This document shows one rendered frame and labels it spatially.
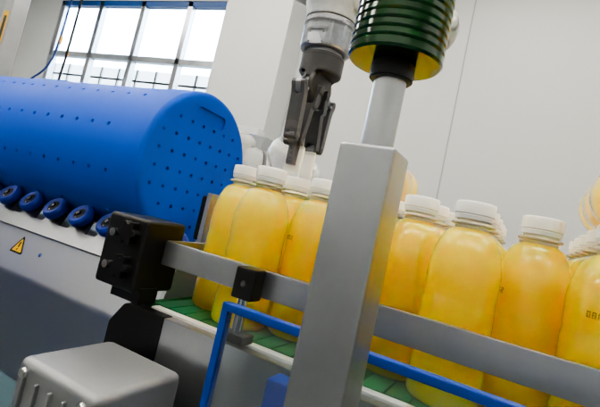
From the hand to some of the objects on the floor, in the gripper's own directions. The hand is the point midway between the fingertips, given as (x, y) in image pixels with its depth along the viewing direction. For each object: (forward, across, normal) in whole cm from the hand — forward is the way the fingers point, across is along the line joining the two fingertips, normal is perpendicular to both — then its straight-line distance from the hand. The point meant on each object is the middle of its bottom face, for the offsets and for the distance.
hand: (298, 170), depth 76 cm
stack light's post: (+112, +38, +26) cm, 122 cm away
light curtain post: (+113, -30, -161) cm, 199 cm away
